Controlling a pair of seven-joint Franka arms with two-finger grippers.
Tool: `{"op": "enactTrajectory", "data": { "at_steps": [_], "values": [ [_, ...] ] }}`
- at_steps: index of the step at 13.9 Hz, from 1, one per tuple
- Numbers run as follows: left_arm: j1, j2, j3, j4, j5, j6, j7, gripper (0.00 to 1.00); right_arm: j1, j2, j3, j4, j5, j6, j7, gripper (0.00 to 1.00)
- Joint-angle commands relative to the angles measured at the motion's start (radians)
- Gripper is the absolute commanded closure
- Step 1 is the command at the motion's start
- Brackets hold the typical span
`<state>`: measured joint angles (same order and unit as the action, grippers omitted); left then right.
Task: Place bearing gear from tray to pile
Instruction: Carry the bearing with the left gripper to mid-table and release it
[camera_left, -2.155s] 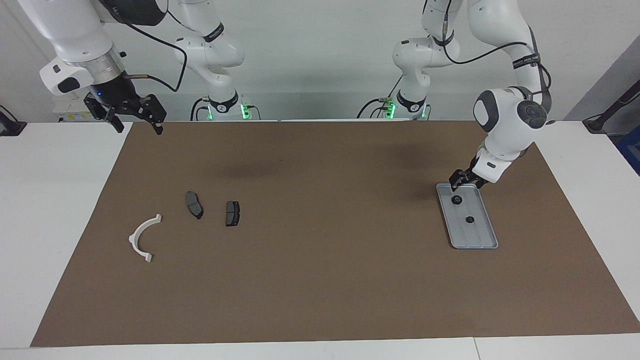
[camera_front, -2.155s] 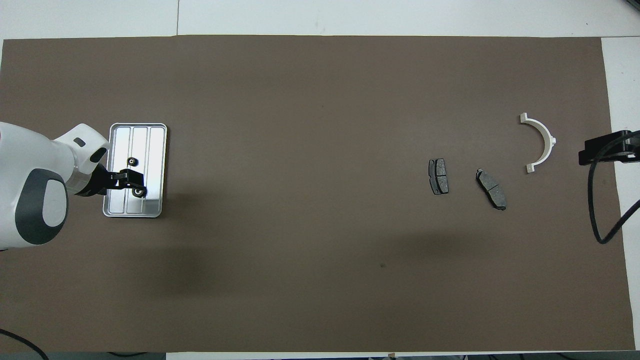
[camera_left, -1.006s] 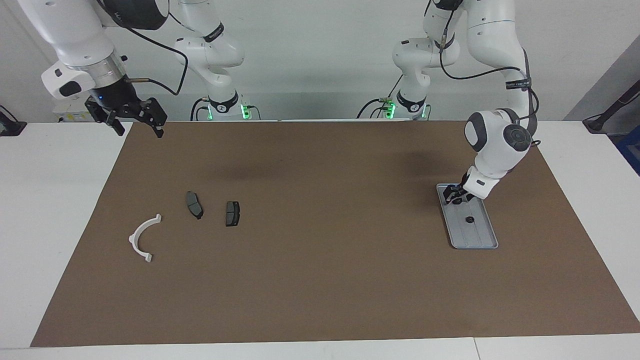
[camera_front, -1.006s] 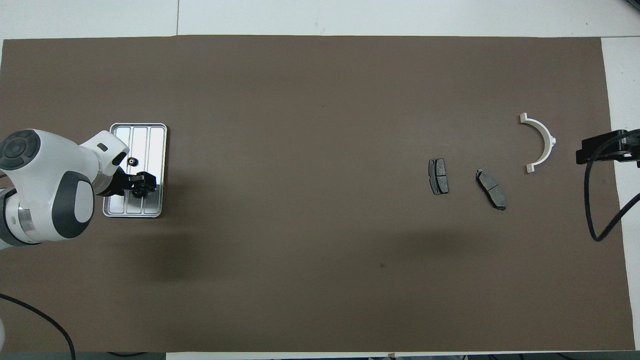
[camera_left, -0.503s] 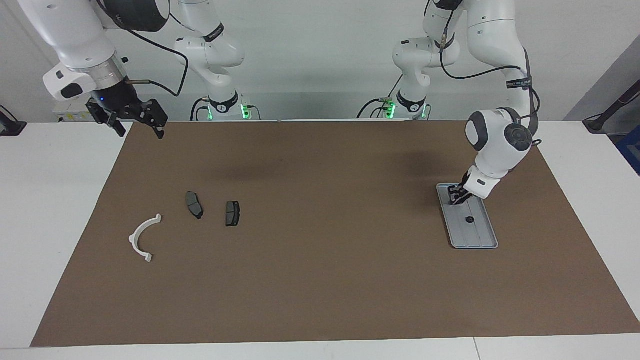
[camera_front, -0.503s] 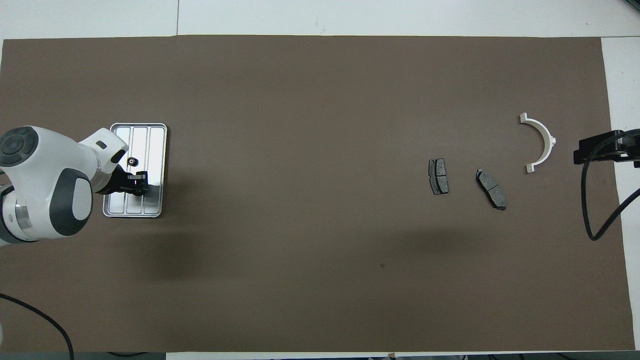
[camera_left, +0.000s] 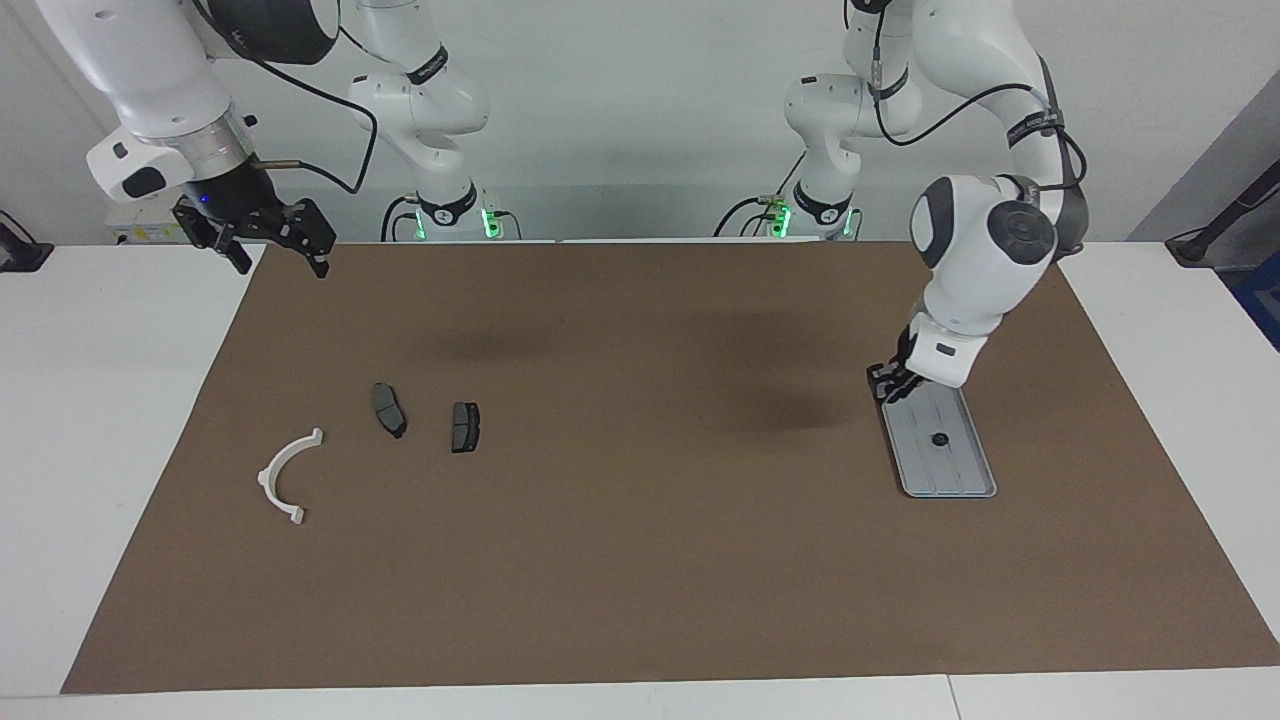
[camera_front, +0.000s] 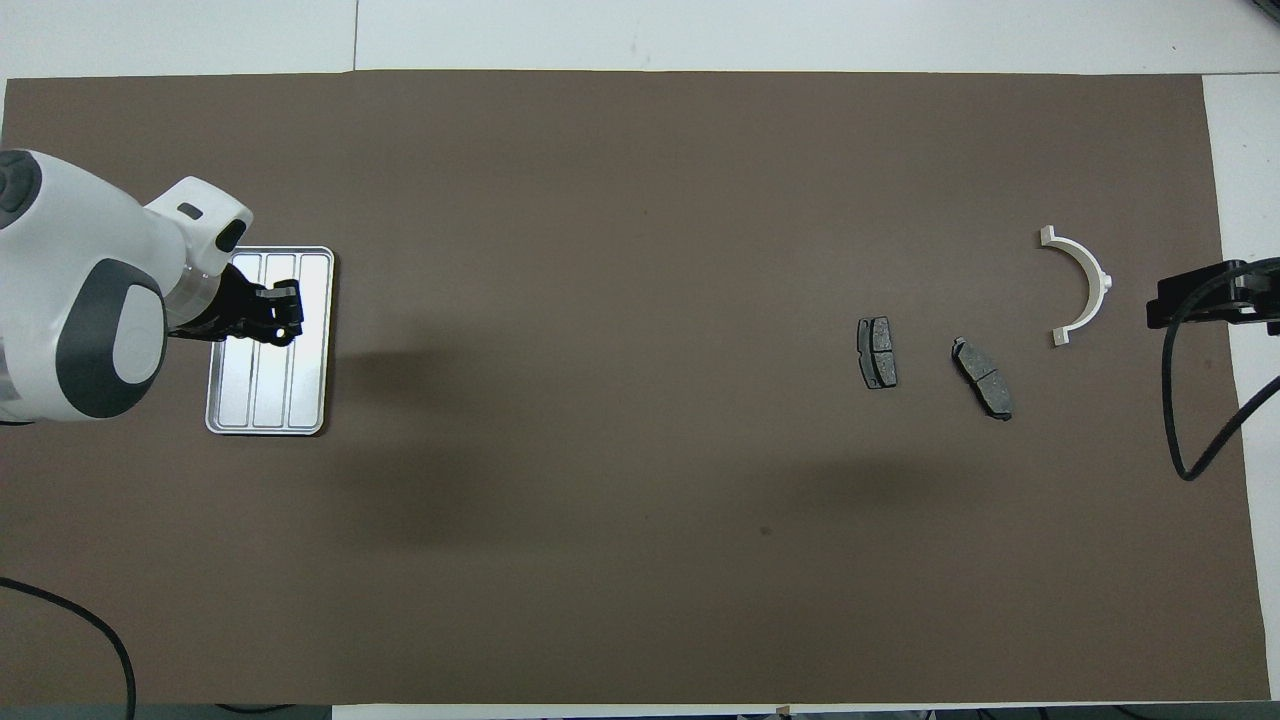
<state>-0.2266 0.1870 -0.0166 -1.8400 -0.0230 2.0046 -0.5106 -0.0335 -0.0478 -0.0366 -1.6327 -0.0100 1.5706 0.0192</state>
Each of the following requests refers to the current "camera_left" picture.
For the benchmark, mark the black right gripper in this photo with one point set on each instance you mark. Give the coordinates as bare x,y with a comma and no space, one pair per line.
235,200

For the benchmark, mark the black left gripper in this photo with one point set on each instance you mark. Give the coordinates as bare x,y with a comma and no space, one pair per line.
905,355

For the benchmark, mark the grey metal tray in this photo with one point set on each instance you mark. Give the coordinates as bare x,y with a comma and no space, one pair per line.
950,470

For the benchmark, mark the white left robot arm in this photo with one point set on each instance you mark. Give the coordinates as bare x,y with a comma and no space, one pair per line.
970,280

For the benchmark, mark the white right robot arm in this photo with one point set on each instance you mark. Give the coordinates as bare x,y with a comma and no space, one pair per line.
150,60

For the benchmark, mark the white power box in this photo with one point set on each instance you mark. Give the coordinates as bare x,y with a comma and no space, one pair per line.
140,232

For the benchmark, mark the curved dark brake pad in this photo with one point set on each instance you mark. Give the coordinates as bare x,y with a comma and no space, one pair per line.
388,410

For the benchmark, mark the rectangular dark brake pad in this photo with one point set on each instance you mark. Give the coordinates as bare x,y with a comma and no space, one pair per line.
466,428

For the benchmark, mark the brown table mat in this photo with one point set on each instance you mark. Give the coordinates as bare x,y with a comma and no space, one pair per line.
640,560

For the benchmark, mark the black stand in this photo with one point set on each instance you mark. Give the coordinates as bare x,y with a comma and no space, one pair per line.
1200,245

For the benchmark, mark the blue box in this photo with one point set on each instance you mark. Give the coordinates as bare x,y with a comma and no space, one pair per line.
1262,300

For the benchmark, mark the white semicircular bracket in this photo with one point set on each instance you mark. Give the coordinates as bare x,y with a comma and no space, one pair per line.
268,478

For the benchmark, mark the black clamp mount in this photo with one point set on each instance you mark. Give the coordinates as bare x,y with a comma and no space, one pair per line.
20,255

